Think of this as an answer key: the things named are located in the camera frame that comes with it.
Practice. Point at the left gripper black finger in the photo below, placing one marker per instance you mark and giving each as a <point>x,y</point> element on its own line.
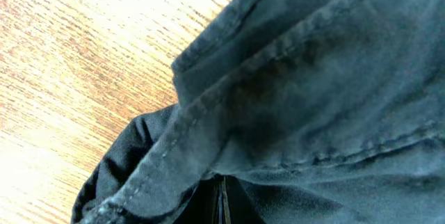
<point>219,200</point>

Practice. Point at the dark blue shorts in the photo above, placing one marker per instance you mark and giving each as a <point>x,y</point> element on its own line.
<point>325,111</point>

